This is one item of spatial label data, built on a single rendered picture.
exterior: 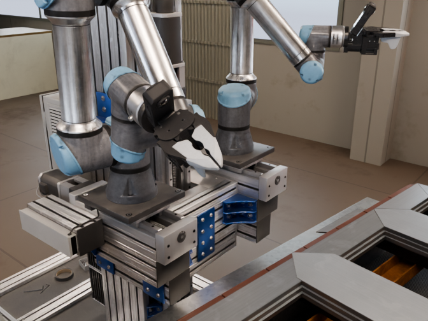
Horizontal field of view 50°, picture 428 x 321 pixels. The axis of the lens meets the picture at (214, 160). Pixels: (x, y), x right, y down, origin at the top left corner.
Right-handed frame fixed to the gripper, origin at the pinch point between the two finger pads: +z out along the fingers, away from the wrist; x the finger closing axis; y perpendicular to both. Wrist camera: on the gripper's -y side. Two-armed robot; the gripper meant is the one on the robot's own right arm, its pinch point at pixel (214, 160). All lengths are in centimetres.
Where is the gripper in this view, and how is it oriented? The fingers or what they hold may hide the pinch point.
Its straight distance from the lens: 72.9
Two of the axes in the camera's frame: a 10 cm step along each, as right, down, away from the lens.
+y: 2.8, 6.1, 7.4
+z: 5.8, 5.1, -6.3
